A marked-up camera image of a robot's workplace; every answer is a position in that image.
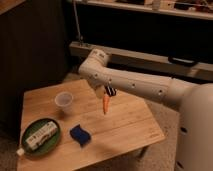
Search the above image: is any green round plate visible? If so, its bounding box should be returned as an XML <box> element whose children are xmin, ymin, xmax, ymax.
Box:
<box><xmin>19</xmin><ymin>118</ymin><xmax>61</xmax><ymax>158</ymax></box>

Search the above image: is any metal vertical pole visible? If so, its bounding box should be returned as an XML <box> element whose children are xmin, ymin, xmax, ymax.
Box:
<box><xmin>72</xmin><ymin>0</ymin><xmax>83</xmax><ymax>45</ymax></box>

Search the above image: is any clear plastic cup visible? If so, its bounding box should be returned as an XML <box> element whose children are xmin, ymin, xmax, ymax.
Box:
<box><xmin>54</xmin><ymin>92</ymin><xmax>73</xmax><ymax>114</ymax></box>

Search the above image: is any white labelled bottle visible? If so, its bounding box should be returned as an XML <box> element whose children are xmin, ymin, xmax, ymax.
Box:
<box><xmin>17</xmin><ymin>121</ymin><xmax>58</xmax><ymax>156</ymax></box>

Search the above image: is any wooden low table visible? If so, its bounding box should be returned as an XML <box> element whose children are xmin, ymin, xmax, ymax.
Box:
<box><xmin>18</xmin><ymin>80</ymin><xmax>165</xmax><ymax>171</ymax></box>

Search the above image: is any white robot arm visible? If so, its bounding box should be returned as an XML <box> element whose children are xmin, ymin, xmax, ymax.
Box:
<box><xmin>79</xmin><ymin>49</ymin><xmax>213</xmax><ymax>171</ymax></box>

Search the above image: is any orange carrot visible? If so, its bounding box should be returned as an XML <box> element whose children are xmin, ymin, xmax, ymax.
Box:
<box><xmin>103</xmin><ymin>94</ymin><xmax>110</xmax><ymax>114</ymax></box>

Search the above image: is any grey metal rail beam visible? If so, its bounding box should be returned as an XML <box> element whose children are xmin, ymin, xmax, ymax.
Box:
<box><xmin>69</xmin><ymin>41</ymin><xmax>213</xmax><ymax>82</ymax></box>

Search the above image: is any black handle on rail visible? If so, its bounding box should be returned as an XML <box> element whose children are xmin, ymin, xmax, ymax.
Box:
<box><xmin>168</xmin><ymin>57</ymin><xmax>198</xmax><ymax>67</ymax></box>

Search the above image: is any blue sponge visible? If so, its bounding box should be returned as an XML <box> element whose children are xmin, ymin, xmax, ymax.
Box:
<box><xmin>70</xmin><ymin>125</ymin><xmax>91</xmax><ymax>147</ymax></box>

